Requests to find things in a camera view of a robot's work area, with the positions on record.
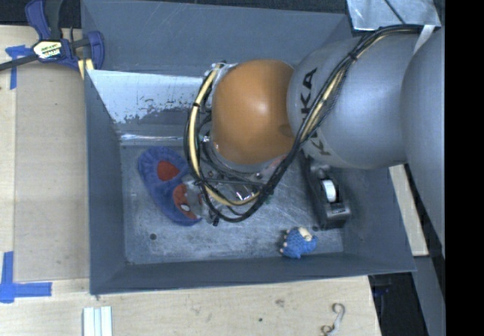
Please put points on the blue slipper with red print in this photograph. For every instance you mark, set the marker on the blue slipper with red print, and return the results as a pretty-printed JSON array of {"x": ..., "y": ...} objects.
[{"x": 155, "y": 172}]

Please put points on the grey metal bin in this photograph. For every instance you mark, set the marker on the grey metal bin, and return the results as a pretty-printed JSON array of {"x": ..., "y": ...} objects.
[{"x": 159, "y": 35}]

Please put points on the grey tape dispenser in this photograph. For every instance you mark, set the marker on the grey tape dispenser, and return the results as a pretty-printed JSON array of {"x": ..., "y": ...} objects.
[{"x": 332, "y": 209}]

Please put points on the blue toy animal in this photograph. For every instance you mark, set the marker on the blue toy animal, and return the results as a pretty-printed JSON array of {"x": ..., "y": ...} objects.
[{"x": 298, "y": 245}]

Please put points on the pale wood board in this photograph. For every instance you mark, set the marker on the pale wood board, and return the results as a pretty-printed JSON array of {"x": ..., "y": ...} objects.
[{"x": 49, "y": 175}]

